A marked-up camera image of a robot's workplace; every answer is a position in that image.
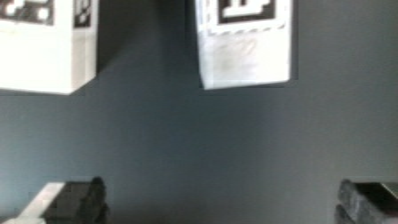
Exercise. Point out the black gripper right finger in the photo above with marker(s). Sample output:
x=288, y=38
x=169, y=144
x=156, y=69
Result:
x=368, y=203

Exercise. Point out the white table leg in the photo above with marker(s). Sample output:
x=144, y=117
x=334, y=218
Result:
x=243, y=42
x=48, y=44

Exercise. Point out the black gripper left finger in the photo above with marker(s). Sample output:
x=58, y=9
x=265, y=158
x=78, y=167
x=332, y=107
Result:
x=69, y=203

